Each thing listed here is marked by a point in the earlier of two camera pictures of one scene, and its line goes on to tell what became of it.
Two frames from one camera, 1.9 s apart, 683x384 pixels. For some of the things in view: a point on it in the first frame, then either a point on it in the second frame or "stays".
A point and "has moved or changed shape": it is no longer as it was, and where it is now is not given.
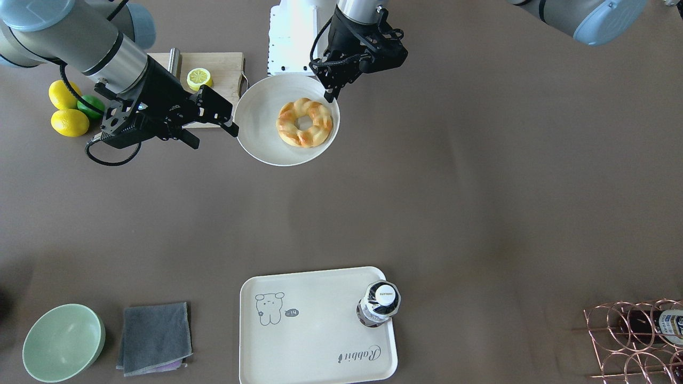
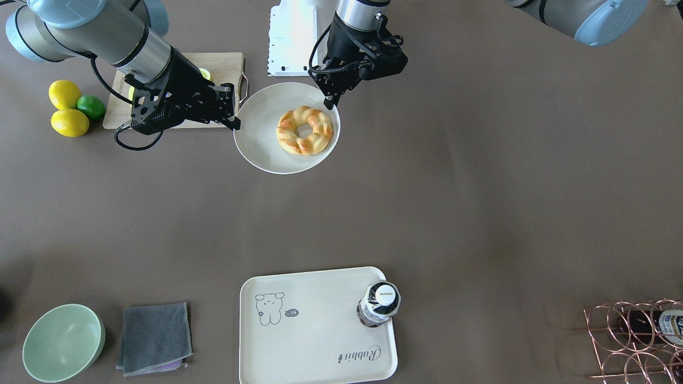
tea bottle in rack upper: x=664 y=327 stays
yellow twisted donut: x=322 y=119 has moved or changed shape
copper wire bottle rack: x=638 y=343 stays
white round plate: x=257 y=111 has moved or changed shape
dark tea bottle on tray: x=380 y=302 stays
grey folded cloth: x=156 y=338 stays
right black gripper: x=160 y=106 → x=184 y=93
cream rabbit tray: x=302 y=328 stays
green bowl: x=63 y=343 stays
